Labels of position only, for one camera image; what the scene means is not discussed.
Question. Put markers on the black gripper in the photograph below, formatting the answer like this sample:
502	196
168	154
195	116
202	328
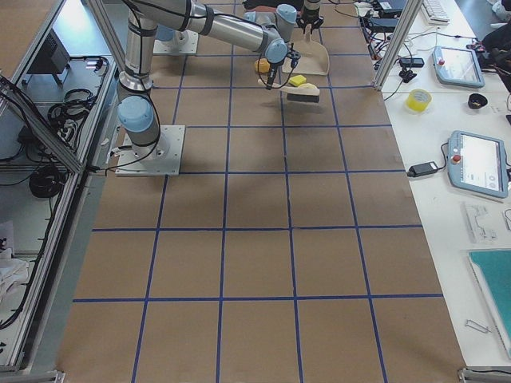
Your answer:
310	16
272	72

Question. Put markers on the beige plastic dustpan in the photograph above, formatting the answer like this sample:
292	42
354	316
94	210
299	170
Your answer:
306	56

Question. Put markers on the yellow green sponge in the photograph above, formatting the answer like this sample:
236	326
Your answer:
297	80

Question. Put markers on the yellow lemon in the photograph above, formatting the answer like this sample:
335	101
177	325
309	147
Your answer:
262	66

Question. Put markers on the pale curved foam peel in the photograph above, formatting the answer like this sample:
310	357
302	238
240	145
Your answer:
308	88

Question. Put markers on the black clip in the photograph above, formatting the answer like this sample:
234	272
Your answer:
407	75

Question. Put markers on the white keyboard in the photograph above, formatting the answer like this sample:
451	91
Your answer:
434	13

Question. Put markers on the yellow tape roll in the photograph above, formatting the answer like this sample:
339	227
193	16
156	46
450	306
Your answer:
418	100

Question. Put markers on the upper teach pendant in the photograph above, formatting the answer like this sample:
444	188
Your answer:
459	67

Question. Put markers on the teach pendant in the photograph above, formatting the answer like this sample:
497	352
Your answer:
459	67
477	163

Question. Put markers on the black power adapter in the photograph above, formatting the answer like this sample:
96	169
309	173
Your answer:
423	169

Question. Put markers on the lower teach pendant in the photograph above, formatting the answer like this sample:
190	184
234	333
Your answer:
477	163

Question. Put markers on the black box on shelf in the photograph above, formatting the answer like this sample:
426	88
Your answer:
51	59

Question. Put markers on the teal cutting mat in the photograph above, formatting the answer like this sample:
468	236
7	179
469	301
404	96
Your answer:
491	269

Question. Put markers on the aluminium frame post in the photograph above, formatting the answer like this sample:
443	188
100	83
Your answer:
402	29

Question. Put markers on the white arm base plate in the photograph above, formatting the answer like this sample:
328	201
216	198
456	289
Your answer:
163	160

